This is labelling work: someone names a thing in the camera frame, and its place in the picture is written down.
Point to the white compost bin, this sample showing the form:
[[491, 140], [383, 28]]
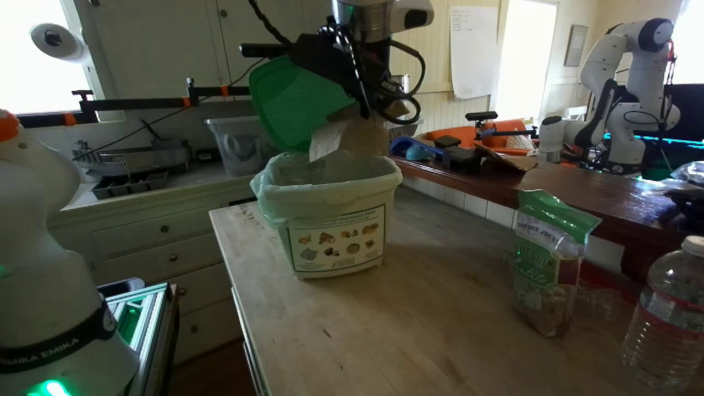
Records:
[[338, 243]]

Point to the orange tool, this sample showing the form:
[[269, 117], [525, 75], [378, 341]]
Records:
[[506, 140]]

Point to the crumpled plastic bag bundle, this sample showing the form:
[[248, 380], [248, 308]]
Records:
[[689, 194]]

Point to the dark wooden side table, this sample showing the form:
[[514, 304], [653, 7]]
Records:
[[601, 198]]

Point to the black tray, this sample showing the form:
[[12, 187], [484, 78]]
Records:
[[133, 186]]

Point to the white paper wall sheet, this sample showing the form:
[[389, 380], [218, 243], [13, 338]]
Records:
[[473, 52]]

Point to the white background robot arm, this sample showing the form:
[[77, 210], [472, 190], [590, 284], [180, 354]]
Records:
[[623, 110]]

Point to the clear plastic water bottle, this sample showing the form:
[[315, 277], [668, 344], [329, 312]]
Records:
[[668, 321]]

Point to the white bottle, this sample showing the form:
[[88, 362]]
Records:
[[550, 140]]

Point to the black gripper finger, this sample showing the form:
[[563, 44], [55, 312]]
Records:
[[397, 101], [378, 107]]

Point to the white round wall fixture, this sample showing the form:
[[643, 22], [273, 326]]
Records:
[[57, 40]]

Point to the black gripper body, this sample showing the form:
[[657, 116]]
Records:
[[374, 67]]

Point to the framed wall picture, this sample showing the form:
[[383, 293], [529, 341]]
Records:
[[574, 44]]

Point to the green top zip bag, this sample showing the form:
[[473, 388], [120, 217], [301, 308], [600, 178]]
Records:
[[547, 272]]

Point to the black rail with orange clamps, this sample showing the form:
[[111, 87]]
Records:
[[133, 101]]

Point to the white drawer cabinet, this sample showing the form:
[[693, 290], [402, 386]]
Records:
[[162, 243]]

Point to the clear plastic container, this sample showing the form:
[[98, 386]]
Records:
[[233, 145]]

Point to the brown cardboard piece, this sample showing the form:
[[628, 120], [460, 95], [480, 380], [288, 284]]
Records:
[[550, 173]]

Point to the dark monitor screen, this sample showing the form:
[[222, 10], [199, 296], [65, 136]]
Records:
[[684, 110]]

